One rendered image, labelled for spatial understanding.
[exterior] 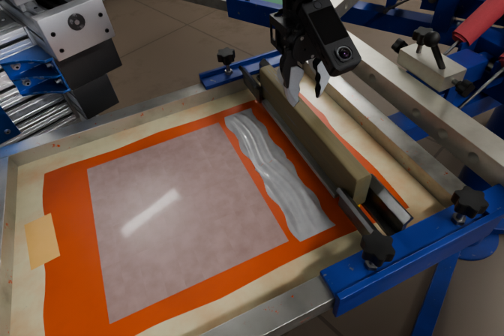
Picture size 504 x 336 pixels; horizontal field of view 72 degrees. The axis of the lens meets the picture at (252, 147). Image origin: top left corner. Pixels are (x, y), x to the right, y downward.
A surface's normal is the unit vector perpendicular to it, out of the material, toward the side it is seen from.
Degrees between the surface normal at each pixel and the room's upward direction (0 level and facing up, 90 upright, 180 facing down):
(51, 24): 90
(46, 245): 0
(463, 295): 0
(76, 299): 0
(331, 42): 33
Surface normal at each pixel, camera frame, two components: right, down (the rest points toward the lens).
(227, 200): -0.08, -0.69
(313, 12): 0.11, -0.22
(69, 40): 0.70, 0.47
